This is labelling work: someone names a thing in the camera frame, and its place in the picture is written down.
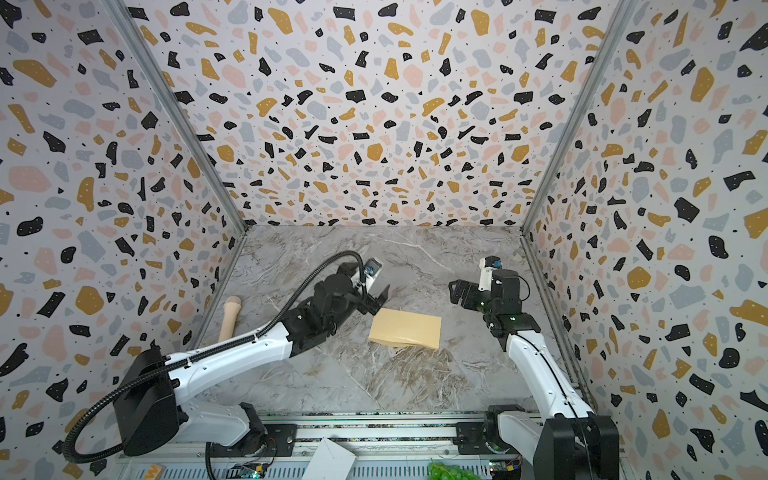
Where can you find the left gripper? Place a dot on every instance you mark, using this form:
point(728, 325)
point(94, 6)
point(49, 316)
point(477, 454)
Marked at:
point(374, 303)

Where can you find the aluminium corner post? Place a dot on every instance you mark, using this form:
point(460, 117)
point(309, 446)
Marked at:
point(623, 12)
point(123, 22)

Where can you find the right circuit board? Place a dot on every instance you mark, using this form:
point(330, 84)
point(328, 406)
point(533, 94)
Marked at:
point(506, 469)

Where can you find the left aluminium corner post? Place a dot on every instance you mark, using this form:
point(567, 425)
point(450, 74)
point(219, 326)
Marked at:
point(123, 22)

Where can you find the white paper sheet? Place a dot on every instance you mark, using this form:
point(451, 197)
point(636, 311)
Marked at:
point(330, 461)

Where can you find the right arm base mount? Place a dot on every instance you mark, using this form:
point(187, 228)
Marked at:
point(474, 438)

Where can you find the green plastic object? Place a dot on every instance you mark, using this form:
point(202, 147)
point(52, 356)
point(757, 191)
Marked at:
point(441, 471)

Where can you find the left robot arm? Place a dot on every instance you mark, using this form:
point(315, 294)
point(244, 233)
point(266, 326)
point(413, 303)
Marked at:
point(166, 408)

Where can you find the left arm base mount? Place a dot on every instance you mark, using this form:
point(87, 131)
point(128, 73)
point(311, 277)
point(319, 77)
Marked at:
point(275, 440)

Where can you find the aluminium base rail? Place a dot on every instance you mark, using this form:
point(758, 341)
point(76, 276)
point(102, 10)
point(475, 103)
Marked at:
point(388, 445)

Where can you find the right aluminium corner post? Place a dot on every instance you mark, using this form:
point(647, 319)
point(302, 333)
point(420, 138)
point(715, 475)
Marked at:
point(623, 12)

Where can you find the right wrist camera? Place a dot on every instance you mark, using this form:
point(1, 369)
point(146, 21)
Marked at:
point(488, 265)

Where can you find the wooden roller pin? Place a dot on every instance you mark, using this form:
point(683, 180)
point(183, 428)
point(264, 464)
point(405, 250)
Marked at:
point(232, 307)

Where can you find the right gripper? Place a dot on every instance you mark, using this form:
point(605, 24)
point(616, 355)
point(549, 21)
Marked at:
point(474, 293)

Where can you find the small circuit board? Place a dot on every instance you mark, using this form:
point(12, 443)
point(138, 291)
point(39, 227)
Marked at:
point(249, 470)

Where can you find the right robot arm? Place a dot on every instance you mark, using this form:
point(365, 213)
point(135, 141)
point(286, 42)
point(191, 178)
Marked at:
point(568, 440)

